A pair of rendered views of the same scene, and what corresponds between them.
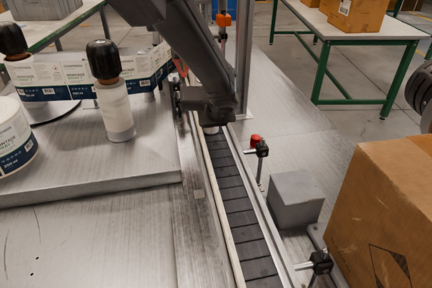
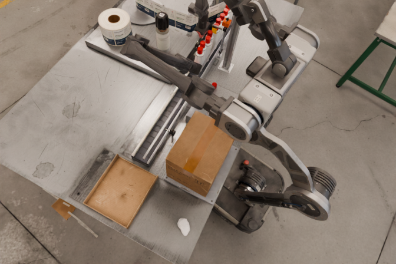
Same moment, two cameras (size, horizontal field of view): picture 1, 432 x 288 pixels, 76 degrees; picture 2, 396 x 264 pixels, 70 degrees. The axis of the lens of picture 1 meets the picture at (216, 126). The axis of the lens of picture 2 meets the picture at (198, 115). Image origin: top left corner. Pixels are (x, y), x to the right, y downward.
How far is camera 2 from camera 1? 1.15 m
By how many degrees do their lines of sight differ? 33
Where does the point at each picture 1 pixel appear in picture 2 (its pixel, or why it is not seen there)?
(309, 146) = not seen: hidden behind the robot
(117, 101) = (162, 39)
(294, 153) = not seen: hidden behind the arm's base
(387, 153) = (198, 118)
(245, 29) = (233, 33)
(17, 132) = (124, 32)
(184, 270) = (148, 112)
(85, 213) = (133, 75)
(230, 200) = (175, 102)
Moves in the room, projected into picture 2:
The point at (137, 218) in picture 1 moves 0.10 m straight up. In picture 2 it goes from (147, 88) to (145, 78)
